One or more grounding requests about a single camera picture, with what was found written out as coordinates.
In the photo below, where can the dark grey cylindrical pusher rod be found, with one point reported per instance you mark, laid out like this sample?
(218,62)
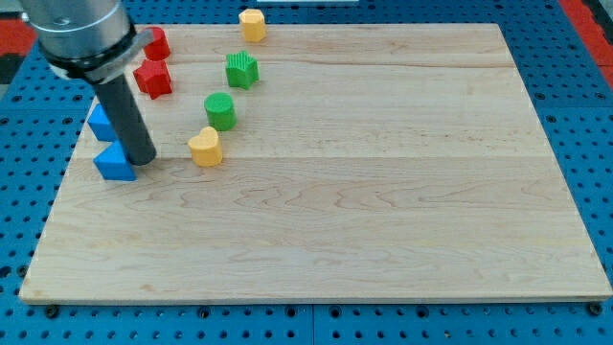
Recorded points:
(117,100)

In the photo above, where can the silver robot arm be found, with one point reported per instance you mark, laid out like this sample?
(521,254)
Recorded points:
(94,41)

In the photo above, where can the red star block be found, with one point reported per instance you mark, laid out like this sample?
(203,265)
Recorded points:
(153,78)

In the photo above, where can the green star block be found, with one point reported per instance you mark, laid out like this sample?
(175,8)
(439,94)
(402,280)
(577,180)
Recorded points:
(242,70)

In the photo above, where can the blue cube block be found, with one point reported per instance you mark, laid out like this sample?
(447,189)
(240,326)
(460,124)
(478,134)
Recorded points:
(100,125)

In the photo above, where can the blue triangle block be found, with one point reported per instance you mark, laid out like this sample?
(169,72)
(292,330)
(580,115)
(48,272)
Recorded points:
(113,165)

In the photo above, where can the red round block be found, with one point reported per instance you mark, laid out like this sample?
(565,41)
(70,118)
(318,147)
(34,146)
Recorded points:
(159,48)

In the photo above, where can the yellow heart block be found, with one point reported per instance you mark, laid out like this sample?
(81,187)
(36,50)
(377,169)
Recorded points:
(205,147)

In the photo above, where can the green cylinder block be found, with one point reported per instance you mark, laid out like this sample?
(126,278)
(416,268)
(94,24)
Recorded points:
(220,111)

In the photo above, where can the yellow hexagon block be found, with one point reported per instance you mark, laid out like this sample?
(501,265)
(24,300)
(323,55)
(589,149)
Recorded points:
(253,25)

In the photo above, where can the wooden board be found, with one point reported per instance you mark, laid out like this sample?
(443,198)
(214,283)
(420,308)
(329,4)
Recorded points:
(370,164)

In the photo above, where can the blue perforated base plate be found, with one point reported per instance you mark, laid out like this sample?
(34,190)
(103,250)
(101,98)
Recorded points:
(563,58)

